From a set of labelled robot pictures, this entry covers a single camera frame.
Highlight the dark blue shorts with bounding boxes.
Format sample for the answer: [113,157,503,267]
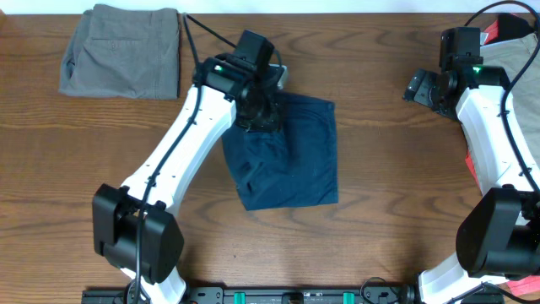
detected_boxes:
[221,93,338,211]

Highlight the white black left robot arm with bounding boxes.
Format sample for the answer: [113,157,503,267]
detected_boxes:
[92,54,289,303]

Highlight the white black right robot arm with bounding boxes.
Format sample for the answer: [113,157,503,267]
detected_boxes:
[403,64,539,303]

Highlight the beige garment in pile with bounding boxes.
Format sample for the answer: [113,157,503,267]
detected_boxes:
[480,34,539,164]

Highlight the black garment in pile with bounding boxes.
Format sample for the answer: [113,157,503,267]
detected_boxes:
[493,14,537,42]

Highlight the folded grey shorts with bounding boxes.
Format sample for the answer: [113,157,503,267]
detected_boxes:
[59,4,180,100]

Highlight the red garment in pile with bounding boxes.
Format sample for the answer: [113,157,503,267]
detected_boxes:
[463,20,540,296]

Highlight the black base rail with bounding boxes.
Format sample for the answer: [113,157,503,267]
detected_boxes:
[81,285,421,304]

